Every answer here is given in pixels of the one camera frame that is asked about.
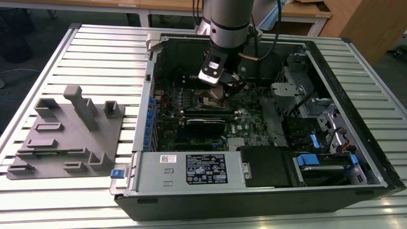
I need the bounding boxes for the metal socket cover frame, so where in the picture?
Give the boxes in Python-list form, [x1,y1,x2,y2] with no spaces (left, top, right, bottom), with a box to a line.
[203,85,229,106]

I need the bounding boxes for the black RAM slot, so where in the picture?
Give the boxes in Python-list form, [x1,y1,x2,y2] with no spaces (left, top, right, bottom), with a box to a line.
[186,108,236,114]
[183,114,240,120]

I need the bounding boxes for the silver drive cage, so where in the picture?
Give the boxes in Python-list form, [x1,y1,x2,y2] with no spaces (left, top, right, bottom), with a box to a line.
[270,53,344,148]

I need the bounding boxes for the grey case latch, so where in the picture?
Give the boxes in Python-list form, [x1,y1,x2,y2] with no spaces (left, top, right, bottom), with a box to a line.
[146,32,163,52]

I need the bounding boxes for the black graphics card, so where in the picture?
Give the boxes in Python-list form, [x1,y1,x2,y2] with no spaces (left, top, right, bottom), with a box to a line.
[186,118,228,139]

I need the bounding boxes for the green motherboard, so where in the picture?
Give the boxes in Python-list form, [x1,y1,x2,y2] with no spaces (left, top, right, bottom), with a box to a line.
[153,80,278,153]

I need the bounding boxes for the wooden desk white legs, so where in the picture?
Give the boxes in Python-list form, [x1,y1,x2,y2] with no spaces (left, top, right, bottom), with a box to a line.
[0,0,153,27]
[139,0,334,36]

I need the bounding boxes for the silver chipset heatsink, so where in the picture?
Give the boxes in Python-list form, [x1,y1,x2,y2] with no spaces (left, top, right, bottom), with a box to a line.
[228,137,249,147]

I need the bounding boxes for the black drive bay cage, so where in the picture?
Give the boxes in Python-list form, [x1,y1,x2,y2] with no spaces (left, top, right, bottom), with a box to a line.
[282,116,324,148]

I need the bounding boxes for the wooden cabinet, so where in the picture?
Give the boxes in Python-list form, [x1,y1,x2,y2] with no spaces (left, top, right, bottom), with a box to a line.
[320,0,407,66]

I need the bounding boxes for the blue disk carrier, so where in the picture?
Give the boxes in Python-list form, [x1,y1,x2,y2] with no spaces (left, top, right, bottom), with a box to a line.
[294,154,348,187]

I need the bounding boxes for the silver power supply unit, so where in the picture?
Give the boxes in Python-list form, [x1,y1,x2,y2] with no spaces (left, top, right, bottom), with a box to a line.
[135,151,249,191]

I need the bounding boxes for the grey parts rack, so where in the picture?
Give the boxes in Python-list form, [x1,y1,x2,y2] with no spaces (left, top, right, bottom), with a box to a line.
[6,85,127,181]

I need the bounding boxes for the black PC case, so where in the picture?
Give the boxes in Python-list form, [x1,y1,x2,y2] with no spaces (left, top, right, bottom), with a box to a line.
[110,32,407,222]

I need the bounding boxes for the black office chair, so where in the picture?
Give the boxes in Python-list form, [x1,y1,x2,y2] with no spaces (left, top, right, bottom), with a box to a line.
[0,7,37,64]

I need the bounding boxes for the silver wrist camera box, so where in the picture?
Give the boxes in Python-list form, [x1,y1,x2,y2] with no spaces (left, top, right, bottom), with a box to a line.
[198,54,224,84]

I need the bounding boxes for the black looped internal cable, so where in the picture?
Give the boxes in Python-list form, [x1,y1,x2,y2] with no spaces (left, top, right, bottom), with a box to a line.
[258,51,286,81]

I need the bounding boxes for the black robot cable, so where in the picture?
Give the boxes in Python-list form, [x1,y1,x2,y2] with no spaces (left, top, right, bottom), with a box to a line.
[253,0,284,62]

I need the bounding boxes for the silver drive bracket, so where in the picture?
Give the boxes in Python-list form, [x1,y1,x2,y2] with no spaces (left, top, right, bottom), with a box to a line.
[272,83,304,98]

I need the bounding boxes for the black drive cable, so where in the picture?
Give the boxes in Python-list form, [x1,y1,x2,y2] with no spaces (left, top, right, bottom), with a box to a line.
[286,89,317,119]

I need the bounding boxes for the coloured wire bundle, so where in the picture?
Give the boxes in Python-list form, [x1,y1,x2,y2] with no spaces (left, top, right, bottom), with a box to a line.
[337,140,354,154]

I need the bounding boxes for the blue floor cable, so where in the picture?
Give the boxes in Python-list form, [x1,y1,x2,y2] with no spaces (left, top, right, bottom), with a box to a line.
[0,68,42,75]

